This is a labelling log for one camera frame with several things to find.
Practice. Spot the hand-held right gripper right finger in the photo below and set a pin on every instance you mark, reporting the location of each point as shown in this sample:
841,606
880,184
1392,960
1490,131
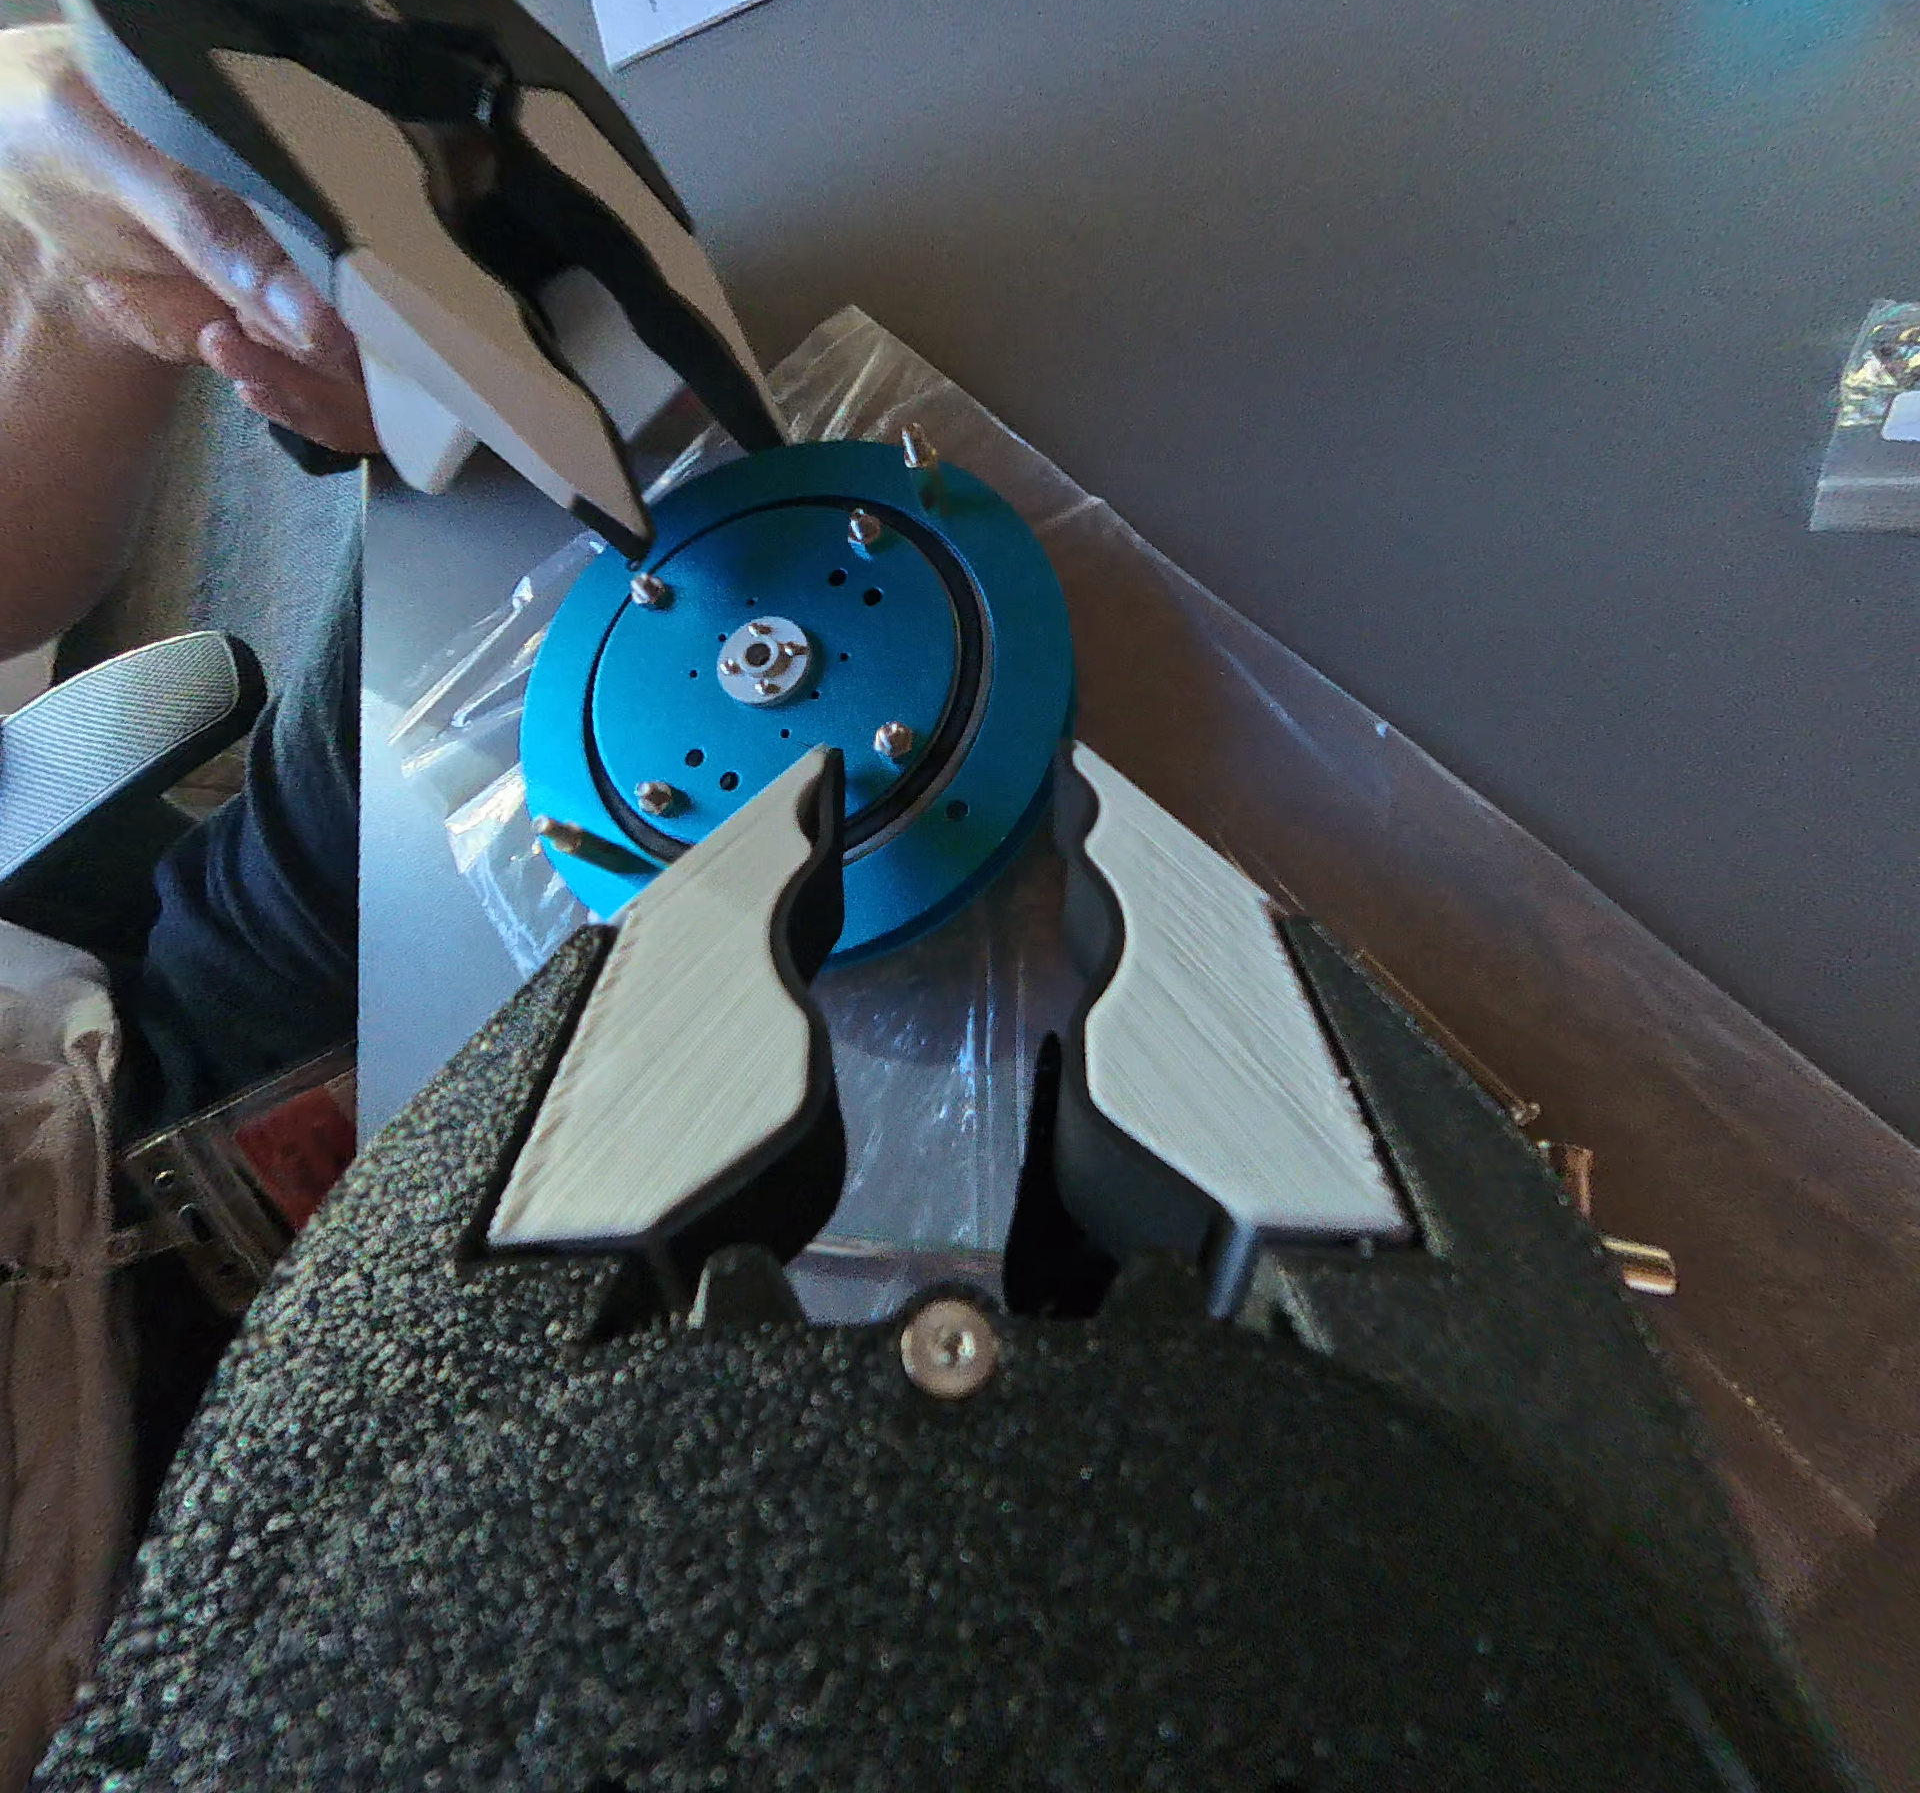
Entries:
1244,1057

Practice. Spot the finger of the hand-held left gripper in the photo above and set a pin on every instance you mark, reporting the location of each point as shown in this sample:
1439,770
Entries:
658,263
435,293

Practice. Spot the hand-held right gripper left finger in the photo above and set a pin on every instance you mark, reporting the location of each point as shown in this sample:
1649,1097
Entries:
658,1073

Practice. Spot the blue metal turntable base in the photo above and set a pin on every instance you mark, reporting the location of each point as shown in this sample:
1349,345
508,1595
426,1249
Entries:
930,592

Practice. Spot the person's left forearm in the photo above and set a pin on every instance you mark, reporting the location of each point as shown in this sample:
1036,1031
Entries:
61,503

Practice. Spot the grey desk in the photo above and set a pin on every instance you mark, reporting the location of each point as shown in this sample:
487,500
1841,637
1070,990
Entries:
1351,247

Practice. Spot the person's left hand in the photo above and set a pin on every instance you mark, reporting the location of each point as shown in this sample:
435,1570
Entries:
136,218

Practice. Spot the clear plastic bag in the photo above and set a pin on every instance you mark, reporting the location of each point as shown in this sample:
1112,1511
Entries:
1351,803

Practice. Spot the person's leg in jeans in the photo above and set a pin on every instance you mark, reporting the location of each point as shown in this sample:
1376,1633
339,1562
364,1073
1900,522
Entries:
256,894

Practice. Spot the bundle of long bolts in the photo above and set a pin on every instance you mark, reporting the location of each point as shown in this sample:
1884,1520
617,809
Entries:
1642,1266

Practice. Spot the grey mesh chair armrest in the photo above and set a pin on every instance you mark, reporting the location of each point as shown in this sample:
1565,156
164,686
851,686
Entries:
120,727

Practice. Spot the person's torso in pale shirt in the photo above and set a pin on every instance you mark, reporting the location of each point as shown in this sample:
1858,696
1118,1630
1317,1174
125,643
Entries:
61,1222

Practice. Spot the pile of small screw bags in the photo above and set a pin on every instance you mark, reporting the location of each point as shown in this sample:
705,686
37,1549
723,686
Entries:
1869,471

